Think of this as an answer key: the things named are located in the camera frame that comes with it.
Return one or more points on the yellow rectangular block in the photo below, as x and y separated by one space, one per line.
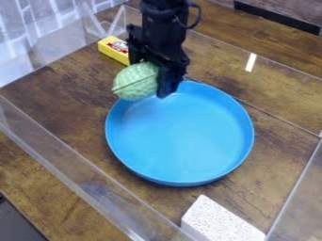
115 48

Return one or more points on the clear acrylic enclosure wall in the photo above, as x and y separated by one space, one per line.
80 196

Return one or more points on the white speckled foam block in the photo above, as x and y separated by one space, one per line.
211 223

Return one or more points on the green bumpy bitter gourd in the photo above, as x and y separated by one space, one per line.
136 81

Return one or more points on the blue round plastic tray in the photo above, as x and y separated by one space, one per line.
184 140

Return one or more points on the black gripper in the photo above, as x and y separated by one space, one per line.
155 41

